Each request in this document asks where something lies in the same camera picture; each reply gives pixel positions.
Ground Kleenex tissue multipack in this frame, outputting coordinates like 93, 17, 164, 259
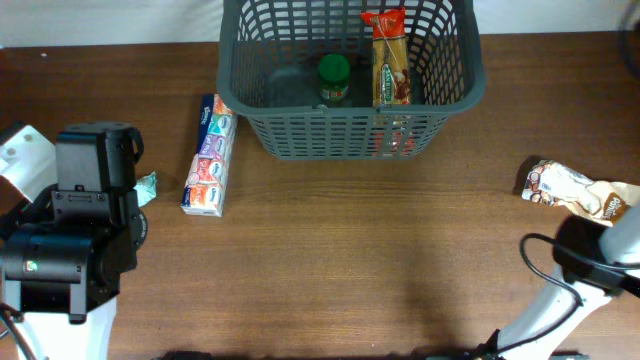
181, 94, 238, 217

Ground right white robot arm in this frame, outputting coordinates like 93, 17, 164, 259
476, 206, 639, 359

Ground spaghetti pack orange ends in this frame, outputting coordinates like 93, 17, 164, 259
360, 8, 412, 157

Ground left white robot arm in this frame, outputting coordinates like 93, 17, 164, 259
1, 122, 148, 359

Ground grey plastic lattice basket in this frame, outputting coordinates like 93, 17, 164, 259
217, 0, 486, 160

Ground green lid spice jar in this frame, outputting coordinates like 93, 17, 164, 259
318, 54, 351, 102

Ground small teal tissue packet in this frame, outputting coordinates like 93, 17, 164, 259
134, 172, 157, 207

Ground brown white snack bag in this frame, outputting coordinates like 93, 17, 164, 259
521, 160, 639, 227

